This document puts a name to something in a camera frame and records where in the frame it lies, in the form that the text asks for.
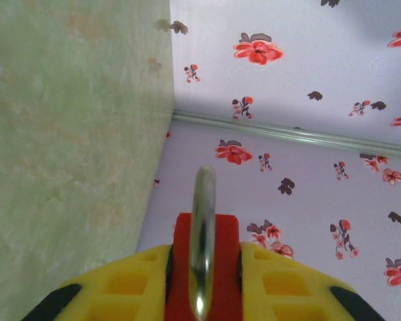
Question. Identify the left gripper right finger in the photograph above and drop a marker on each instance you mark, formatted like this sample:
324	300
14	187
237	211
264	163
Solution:
287	291

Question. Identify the aluminium corner post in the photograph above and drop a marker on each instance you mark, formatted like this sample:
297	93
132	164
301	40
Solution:
287	132

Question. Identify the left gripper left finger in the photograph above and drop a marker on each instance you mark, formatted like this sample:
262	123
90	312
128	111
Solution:
120	291

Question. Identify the red padlock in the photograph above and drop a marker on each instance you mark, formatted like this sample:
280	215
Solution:
183	240

